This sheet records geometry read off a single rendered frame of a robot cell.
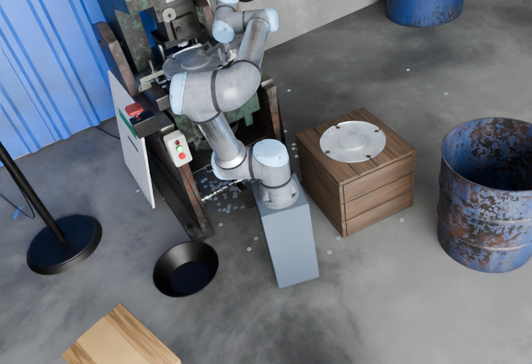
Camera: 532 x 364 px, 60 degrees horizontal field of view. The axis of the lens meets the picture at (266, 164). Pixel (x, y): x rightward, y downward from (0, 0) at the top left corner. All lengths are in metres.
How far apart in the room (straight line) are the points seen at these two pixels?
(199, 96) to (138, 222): 1.35
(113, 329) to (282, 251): 0.67
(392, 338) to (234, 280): 0.70
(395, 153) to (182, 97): 1.05
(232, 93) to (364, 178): 0.89
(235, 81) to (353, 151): 0.92
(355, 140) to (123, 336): 1.22
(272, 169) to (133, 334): 0.72
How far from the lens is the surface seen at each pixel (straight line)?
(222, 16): 1.62
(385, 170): 2.01
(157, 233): 2.40
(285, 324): 1.93
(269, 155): 1.56
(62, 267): 2.47
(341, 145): 2.06
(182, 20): 1.95
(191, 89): 1.27
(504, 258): 2.02
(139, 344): 1.65
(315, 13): 3.93
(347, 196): 1.97
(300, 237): 1.80
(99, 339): 1.72
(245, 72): 1.27
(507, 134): 2.08
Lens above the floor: 1.65
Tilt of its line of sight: 40 degrees down
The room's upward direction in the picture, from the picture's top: 12 degrees counter-clockwise
